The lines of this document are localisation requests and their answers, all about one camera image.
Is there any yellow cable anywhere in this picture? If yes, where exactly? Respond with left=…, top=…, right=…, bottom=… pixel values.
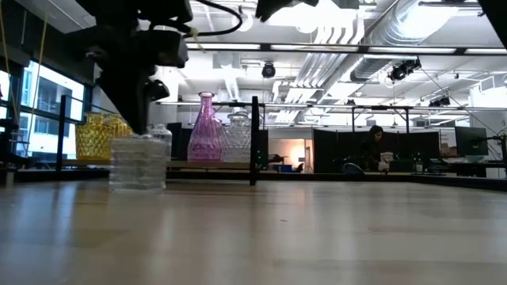
left=21, top=0, right=51, bottom=169

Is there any wooden shelf black frame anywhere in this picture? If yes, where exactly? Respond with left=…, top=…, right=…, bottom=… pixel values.
left=56, top=93, right=259, bottom=187

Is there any white ring ceiling lamp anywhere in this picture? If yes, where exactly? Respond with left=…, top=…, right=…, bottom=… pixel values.
left=236, top=10, right=254, bottom=32

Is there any clear ribbed jar vase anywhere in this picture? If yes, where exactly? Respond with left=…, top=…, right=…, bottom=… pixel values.
left=148, top=123, right=173, bottom=162

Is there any clear textured jar vase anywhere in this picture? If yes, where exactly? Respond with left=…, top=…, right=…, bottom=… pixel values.
left=219, top=112, right=253, bottom=163

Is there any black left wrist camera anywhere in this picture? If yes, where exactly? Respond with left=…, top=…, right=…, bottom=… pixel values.
left=147, top=29, right=190, bottom=69

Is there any long ceiling light bar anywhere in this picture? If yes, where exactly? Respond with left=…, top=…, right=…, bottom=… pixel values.
left=185, top=39, right=507, bottom=56

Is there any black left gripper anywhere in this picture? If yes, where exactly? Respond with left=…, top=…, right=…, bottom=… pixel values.
left=66, top=26, right=171, bottom=136

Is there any pink ringed bottle vase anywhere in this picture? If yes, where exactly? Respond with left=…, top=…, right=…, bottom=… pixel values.
left=186, top=91, right=223, bottom=162

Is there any black room divider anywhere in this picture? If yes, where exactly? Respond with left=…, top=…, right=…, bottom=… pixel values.
left=312, top=127, right=440, bottom=175

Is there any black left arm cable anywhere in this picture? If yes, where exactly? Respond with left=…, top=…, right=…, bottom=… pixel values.
left=181, top=0, right=244, bottom=39

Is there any clear square diamond-cut vase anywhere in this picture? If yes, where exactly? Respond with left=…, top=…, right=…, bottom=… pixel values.
left=109, top=132, right=168, bottom=195

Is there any black office desk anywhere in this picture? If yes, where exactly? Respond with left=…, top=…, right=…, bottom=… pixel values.
left=429, top=157, right=507, bottom=178

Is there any amber round vase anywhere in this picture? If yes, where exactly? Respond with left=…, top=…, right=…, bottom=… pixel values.
left=74, top=112, right=115, bottom=162

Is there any person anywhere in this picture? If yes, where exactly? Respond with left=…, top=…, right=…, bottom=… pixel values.
left=359, top=124, right=393, bottom=173

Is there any dark blue office chair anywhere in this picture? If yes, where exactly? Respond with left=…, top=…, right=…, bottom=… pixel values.
left=341, top=161, right=364, bottom=176

